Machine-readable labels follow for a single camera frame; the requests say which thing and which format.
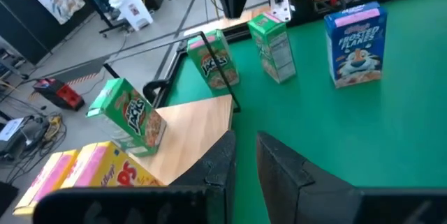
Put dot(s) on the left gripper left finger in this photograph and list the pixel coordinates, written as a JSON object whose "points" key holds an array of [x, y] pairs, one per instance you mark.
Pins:
{"points": [[213, 182]]}

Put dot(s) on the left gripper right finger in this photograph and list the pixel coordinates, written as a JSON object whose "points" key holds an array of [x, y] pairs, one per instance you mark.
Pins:
{"points": [[297, 196]]}

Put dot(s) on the green Apple Jacks cereal box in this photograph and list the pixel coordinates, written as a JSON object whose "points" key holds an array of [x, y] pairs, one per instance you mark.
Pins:
{"points": [[136, 116], [276, 49], [202, 60]]}

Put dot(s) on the yellow Corn Pops cereal box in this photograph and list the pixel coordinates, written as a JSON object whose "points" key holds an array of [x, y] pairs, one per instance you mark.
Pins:
{"points": [[45, 178], [104, 168]]}

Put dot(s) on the blue Frosted Flakes cereal box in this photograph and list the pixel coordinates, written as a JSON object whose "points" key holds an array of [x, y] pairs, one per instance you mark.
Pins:
{"points": [[356, 42]]}

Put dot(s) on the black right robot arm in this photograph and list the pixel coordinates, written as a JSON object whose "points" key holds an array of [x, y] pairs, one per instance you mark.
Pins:
{"points": [[300, 4]]}

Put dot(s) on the wooden shelf board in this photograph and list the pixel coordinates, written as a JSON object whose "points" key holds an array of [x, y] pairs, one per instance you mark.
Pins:
{"points": [[195, 130]]}

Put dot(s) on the grey tripod stand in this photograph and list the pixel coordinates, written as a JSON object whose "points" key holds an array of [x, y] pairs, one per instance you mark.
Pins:
{"points": [[190, 7]]}

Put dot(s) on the green table mat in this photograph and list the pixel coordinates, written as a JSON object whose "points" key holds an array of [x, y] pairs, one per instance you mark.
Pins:
{"points": [[349, 130]]}

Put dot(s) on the white pedal bin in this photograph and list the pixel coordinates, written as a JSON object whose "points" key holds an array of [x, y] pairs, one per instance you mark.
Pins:
{"points": [[131, 6]]}

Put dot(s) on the dark striped floor strip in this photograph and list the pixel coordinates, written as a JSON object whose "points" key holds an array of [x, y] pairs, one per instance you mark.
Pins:
{"points": [[80, 74]]}

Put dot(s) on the red and black case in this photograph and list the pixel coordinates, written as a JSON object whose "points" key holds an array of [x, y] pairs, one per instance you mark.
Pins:
{"points": [[61, 93]]}

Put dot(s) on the black metal shelf end frame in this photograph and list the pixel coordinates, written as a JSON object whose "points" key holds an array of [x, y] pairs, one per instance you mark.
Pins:
{"points": [[223, 77]]}

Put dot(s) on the black curved frame hook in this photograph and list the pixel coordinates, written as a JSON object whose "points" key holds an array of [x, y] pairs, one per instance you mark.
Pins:
{"points": [[148, 89]]}

